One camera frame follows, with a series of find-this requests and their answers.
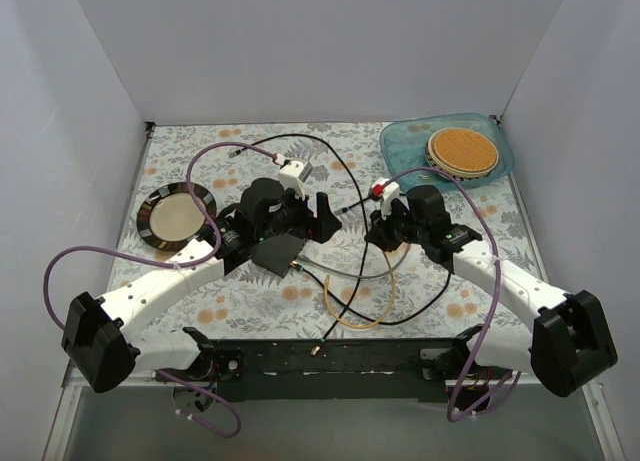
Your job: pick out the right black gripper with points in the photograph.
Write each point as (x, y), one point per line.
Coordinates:
(388, 229)

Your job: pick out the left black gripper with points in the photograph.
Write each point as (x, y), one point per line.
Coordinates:
(310, 220)

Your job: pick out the black network switch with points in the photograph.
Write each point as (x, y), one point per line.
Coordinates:
(277, 253)

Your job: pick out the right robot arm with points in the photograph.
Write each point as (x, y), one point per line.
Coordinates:
(568, 342)

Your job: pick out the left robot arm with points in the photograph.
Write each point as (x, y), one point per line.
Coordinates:
(104, 336)

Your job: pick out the floral tablecloth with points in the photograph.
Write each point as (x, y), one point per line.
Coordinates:
(345, 288)

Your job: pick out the teal plastic tray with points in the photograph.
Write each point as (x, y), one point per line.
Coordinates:
(404, 144)

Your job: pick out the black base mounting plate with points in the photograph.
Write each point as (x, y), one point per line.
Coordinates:
(357, 368)

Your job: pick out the black rimmed plate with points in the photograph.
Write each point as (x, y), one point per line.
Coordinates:
(168, 218)

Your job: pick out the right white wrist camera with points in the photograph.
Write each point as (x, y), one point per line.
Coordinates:
(384, 192)

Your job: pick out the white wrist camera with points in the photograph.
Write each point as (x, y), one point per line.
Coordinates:
(384, 192)
(293, 173)

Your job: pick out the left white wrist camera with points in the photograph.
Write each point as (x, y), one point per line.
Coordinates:
(293, 173)

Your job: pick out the aluminium frame rail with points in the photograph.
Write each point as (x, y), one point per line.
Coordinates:
(137, 421)

